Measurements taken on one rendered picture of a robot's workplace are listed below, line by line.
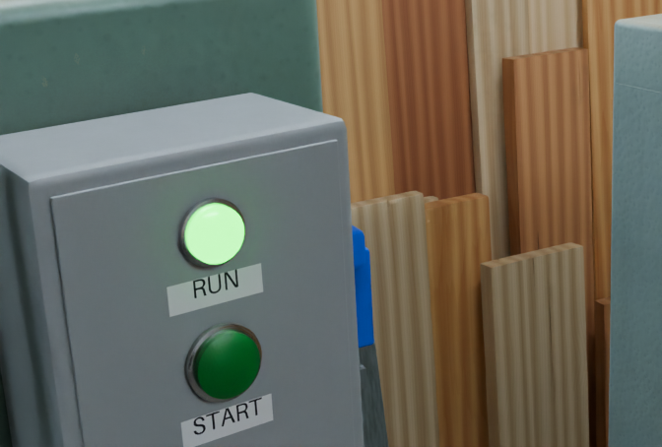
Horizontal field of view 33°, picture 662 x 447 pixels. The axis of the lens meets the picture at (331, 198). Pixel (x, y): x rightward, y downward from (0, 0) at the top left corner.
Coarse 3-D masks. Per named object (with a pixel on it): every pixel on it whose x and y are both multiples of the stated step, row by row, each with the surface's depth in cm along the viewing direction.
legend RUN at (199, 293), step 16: (240, 272) 33; (256, 272) 33; (176, 288) 32; (192, 288) 32; (208, 288) 32; (224, 288) 33; (240, 288) 33; (256, 288) 33; (176, 304) 32; (192, 304) 32; (208, 304) 32
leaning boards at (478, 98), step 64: (320, 0) 179; (384, 0) 188; (448, 0) 194; (512, 0) 196; (576, 0) 206; (640, 0) 208; (320, 64) 181; (384, 64) 186; (448, 64) 196; (512, 64) 191; (576, 64) 196; (384, 128) 188; (448, 128) 198; (512, 128) 194; (576, 128) 199; (384, 192) 191; (448, 192) 201; (512, 192) 198; (576, 192) 202; (384, 256) 178; (448, 256) 187; (512, 256) 188; (576, 256) 190; (384, 320) 181; (448, 320) 189; (512, 320) 187; (576, 320) 193; (384, 384) 183; (448, 384) 192; (512, 384) 189; (576, 384) 195
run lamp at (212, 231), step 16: (192, 208) 31; (208, 208) 31; (224, 208) 31; (192, 224) 31; (208, 224) 31; (224, 224) 31; (240, 224) 32; (192, 240) 31; (208, 240) 31; (224, 240) 32; (240, 240) 32; (192, 256) 32; (208, 256) 31; (224, 256) 32
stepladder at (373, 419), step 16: (368, 256) 129; (368, 272) 129; (368, 288) 130; (368, 304) 130; (368, 320) 131; (368, 336) 131; (368, 352) 135; (368, 368) 135; (368, 384) 135; (368, 400) 135; (368, 416) 136; (384, 416) 137; (368, 432) 136; (384, 432) 137
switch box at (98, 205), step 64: (64, 128) 34; (128, 128) 34; (192, 128) 33; (256, 128) 33; (320, 128) 33; (0, 192) 31; (64, 192) 30; (128, 192) 30; (192, 192) 31; (256, 192) 32; (320, 192) 34; (0, 256) 33; (64, 256) 30; (128, 256) 31; (256, 256) 33; (320, 256) 34; (0, 320) 34; (64, 320) 30; (128, 320) 31; (192, 320) 32; (256, 320) 33; (320, 320) 35; (64, 384) 31; (128, 384) 32; (256, 384) 34; (320, 384) 35
